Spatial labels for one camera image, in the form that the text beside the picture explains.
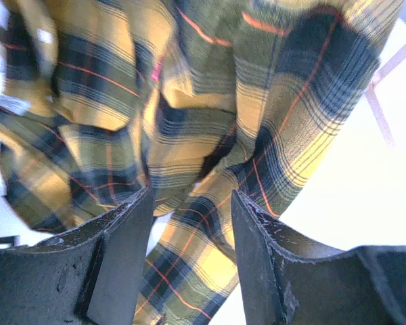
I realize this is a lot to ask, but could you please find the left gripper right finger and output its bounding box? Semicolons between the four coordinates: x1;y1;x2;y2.
231;190;406;324

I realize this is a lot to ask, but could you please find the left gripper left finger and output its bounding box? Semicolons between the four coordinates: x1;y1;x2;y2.
0;188;154;324

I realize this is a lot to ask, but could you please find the yellow plaid shirt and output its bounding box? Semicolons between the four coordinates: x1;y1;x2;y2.
0;1;403;324

